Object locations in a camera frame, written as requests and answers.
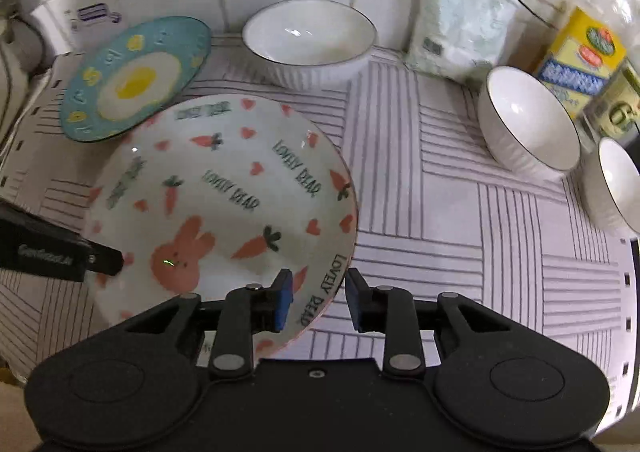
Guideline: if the blue fried egg plate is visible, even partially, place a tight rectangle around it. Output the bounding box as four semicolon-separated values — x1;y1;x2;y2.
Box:
59;16;212;143

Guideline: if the white plastic bag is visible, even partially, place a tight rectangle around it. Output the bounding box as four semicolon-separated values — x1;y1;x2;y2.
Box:
405;0;526;83

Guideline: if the yellow label bottle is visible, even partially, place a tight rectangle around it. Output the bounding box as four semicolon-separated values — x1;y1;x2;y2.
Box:
532;0;640;120

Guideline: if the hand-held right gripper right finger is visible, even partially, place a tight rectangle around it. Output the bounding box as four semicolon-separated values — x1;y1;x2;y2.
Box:
346;268;506;381

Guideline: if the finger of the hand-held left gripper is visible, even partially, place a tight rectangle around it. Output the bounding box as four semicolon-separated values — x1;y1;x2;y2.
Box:
87;242;124;276

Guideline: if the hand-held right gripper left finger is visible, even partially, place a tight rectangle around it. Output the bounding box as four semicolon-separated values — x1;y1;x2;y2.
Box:
122;268;294;381

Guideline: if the white bunny carrot plate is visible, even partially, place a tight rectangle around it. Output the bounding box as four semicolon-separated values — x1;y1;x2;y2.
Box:
82;95;360;373

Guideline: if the striped table mat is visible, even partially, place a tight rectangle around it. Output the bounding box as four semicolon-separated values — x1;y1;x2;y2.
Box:
0;47;640;385

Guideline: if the white object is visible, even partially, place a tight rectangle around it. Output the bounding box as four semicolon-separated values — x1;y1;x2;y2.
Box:
0;0;56;143

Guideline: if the white ribbed bowl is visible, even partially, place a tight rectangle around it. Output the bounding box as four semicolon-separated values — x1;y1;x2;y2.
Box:
582;137;640;233
242;0;378;90
477;66;583;183

